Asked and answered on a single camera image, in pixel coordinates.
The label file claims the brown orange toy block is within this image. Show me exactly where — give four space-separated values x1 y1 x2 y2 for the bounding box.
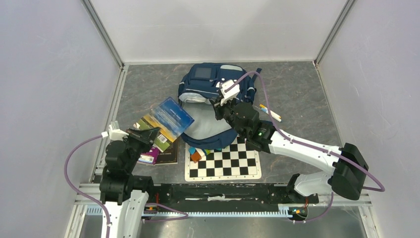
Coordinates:
190 151 202 163

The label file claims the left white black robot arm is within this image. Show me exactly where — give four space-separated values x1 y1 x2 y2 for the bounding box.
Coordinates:
99 125 160 238

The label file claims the light blue toy block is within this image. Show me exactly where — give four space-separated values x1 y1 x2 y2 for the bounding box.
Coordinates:
188 147 196 155

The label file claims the purple book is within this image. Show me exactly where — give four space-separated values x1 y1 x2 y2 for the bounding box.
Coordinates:
137 147 160 166

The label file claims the blue landscape cover book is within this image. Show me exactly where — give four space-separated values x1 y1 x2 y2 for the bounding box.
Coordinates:
133 97 194 152

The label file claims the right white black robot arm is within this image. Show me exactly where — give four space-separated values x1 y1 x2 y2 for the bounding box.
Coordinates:
210 99 368 202

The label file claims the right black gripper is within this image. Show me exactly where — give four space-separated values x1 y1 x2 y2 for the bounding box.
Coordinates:
210 95 246 138

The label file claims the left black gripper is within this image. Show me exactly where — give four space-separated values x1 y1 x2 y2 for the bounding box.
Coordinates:
123 126 160 171

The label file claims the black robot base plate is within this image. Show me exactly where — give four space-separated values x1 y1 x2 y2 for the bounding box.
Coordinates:
146 183 319 212

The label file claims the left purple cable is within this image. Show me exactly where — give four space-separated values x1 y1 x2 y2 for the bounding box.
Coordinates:
64 134 112 238

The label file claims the navy blue backpack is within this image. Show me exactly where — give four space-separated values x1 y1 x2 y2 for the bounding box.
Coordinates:
178 62 257 150

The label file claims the aluminium frame rail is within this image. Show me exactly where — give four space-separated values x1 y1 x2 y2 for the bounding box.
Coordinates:
75 184 372 218

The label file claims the black hardcover book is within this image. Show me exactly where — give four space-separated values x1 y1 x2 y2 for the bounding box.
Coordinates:
155 139 179 165

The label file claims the yellow tipped white marker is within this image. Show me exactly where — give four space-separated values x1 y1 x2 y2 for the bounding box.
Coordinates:
259 104 281 122

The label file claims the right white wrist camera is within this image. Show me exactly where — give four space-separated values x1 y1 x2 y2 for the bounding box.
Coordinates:
220 80 240 106

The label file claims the blue tipped white marker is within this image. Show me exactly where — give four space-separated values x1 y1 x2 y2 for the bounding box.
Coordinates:
260 107 282 122

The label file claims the black and white chessboard mat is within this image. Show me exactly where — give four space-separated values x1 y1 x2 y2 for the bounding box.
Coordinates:
184 137 262 182

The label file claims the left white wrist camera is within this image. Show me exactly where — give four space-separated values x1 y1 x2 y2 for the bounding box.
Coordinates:
101 120 129 141

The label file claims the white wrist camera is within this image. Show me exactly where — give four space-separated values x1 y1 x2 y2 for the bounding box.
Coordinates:
101 120 129 141
220 80 240 106

